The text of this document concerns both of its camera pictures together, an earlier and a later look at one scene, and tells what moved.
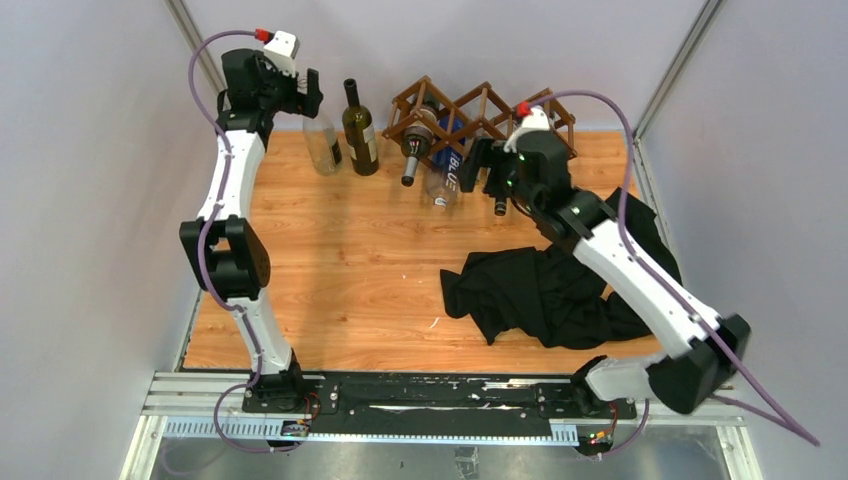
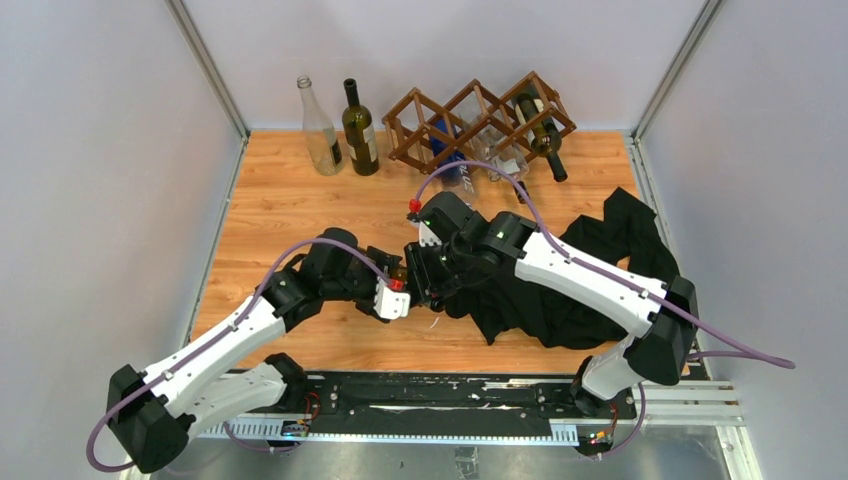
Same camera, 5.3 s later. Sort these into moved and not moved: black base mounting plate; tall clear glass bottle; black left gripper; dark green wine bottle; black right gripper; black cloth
Moved: black left gripper; black right gripper
Not moved: dark green wine bottle; black cloth; black base mounting plate; tall clear glass bottle
